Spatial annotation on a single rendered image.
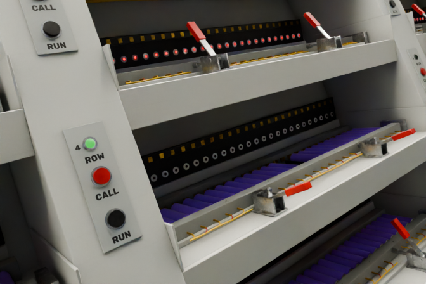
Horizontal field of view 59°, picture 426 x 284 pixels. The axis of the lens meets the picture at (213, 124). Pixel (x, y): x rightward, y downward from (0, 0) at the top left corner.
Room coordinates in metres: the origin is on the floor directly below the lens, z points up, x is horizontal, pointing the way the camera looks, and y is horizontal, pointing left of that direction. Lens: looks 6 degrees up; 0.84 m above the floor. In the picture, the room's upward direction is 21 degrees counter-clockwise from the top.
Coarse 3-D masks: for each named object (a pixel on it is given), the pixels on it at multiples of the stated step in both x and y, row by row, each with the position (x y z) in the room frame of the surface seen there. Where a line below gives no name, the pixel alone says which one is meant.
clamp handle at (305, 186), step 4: (300, 184) 0.44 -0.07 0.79; (304, 184) 0.44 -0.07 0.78; (308, 184) 0.44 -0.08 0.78; (288, 188) 0.46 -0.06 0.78; (292, 188) 0.45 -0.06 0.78; (296, 188) 0.45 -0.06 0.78; (300, 188) 0.44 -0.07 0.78; (304, 188) 0.44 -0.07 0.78; (308, 188) 0.44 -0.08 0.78; (268, 192) 0.49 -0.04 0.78; (284, 192) 0.47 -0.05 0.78; (288, 192) 0.46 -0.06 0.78; (292, 192) 0.46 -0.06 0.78; (296, 192) 0.45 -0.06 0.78; (268, 196) 0.49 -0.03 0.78; (272, 196) 0.49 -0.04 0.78; (276, 196) 0.48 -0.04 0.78; (280, 196) 0.47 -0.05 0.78
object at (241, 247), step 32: (320, 128) 0.83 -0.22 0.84; (352, 128) 0.88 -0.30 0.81; (416, 128) 0.77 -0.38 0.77; (352, 160) 0.66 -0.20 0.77; (384, 160) 0.63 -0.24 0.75; (416, 160) 0.70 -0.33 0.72; (160, 192) 0.59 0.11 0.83; (320, 192) 0.54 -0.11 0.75; (352, 192) 0.58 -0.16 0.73; (256, 224) 0.47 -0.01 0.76; (288, 224) 0.49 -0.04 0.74; (320, 224) 0.53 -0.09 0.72; (192, 256) 0.42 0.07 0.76; (224, 256) 0.42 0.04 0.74; (256, 256) 0.45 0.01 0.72
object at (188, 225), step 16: (384, 128) 0.75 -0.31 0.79; (400, 128) 0.78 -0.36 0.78; (352, 144) 0.67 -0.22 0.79; (320, 160) 0.62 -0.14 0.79; (336, 160) 0.64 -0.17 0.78; (288, 176) 0.57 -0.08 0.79; (304, 176) 0.59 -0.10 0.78; (240, 192) 0.53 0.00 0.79; (208, 208) 0.49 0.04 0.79; (224, 208) 0.49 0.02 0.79; (240, 208) 0.50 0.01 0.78; (176, 224) 0.46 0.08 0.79; (192, 224) 0.46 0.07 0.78; (208, 224) 0.48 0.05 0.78
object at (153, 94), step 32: (160, 32) 0.64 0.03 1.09; (192, 32) 0.51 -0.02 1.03; (224, 32) 0.72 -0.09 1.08; (256, 32) 0.78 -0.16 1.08; (288, 32) 0.84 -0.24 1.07; (320, 32) 0.66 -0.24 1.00; (352, 32) 0.81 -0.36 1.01; (384, 32) 0.76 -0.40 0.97; (128, 64) 0.60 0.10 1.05; (160, 64) 0.63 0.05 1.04; (192, 64) 0.54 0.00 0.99; (224, 64) 0.50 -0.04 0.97; (256, 64) 0.58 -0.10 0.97; (288, 64) 0.56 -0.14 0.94; (320, 64) 0.60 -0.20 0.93; (352, 64) 0.66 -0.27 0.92; (128, 96) 0.40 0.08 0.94; (160, 96) 0.42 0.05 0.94; (192, 96) 0.45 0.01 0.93; (224, 96) 0.48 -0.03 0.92; (256, 96) 0.52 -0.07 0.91
